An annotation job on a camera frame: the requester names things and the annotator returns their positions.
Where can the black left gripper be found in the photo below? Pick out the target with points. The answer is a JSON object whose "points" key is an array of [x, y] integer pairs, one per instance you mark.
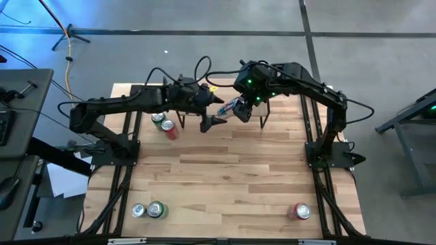
{"points": [[197, 98]]}

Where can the black keyboard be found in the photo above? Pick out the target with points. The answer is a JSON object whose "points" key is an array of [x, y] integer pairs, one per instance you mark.
{"points": [[5, 127]]}

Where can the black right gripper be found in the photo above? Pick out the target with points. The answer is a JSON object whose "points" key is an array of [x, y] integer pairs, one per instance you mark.
{"points": [[255, 96]]}

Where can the silver metal bracket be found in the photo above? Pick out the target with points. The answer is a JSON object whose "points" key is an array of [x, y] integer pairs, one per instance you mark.
{"points": [[316, 242], [126, 241]]}

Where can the black metal strut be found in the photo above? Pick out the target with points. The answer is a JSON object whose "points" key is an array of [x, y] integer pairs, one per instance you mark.
{"points": [[58, 157]]}

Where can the white paper sheet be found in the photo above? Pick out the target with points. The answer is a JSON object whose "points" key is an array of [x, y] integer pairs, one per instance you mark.
{"points": [[64, 180]]}

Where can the black aluminium table frame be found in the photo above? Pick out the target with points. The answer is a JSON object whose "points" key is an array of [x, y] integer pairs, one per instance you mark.
{"points": [[316, 112]]}

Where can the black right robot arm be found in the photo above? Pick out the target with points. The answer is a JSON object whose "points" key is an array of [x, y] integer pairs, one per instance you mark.
{"points": [[306, 85]]}

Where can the dark grey cart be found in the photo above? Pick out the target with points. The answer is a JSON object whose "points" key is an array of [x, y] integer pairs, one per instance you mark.
{"points": [[408, 114]]}

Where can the wooden shelf black metal frame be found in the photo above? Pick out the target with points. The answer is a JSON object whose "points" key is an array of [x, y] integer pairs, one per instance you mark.
{"points": [[228, 93]]}

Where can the dark grey desk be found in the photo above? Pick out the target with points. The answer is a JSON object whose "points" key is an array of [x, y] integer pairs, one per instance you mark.
{"points": [[29, 177], [30, 112]]}

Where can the green soda can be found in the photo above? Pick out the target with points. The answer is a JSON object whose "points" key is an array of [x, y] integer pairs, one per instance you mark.
{"points": [[155, 209], [157, 117]]}

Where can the black table clamp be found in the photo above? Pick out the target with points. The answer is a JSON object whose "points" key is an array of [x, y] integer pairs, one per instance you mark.
{"points": [[165, 80]]}

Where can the black desk clamp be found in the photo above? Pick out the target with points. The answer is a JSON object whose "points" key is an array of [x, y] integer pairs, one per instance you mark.
{"points": [[10, 95]]}

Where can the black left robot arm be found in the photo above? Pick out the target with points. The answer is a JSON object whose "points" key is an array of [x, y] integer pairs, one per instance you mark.
{"points": [[112, 103]]}

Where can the red soda can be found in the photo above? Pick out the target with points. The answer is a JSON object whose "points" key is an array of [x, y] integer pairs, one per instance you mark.
{"points": [[167, 125], [301, 211]]}

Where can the yellow gripper tag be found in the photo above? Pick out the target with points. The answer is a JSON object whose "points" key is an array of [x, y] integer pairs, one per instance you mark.
{"points": [[213, 89]]}

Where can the slim blue silver can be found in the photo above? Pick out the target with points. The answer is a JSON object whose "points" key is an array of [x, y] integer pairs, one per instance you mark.
{"points": [[226, 109], [138, 210]]}

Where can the black computer mouse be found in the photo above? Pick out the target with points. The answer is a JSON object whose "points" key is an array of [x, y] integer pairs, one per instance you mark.
{"points": [[7, 192]]}

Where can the black caster wheel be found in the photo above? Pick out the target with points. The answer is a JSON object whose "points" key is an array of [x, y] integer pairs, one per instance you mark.
{"points": [[36, 225]]}

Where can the black tripod stand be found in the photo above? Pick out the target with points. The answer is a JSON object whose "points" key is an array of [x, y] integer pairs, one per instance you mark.
{"points": [[69, 33]]}

